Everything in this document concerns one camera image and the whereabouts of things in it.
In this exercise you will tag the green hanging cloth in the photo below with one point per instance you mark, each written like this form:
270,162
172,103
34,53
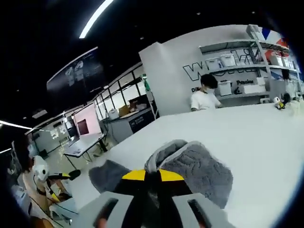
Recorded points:
147,83

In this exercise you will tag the grey workbench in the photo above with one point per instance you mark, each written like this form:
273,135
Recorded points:
133,123

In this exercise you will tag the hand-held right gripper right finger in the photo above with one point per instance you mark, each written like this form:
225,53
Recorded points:
187,209

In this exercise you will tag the ceiling light strip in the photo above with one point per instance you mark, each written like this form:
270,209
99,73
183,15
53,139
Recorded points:
95,19

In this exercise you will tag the white side desk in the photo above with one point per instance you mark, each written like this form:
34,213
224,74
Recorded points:
85,143

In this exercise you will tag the grey towel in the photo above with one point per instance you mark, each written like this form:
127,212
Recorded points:
202,171

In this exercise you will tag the red blue white banner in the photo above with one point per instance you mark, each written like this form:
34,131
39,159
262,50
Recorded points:
270,34

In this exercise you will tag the row of white storage boxes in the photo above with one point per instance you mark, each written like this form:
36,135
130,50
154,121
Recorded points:
226,59

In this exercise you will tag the metal shelving rack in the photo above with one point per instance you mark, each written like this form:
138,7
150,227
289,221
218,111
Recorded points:
261,64

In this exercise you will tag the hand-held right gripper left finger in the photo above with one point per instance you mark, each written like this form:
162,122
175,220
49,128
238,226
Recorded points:
111,206

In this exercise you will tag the cardboard box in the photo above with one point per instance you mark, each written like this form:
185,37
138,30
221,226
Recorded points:
123,111

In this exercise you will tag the large dark wall screen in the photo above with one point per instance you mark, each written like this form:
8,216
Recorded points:
76,71

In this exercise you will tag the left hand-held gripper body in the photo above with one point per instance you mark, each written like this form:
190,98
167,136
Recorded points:
40,169

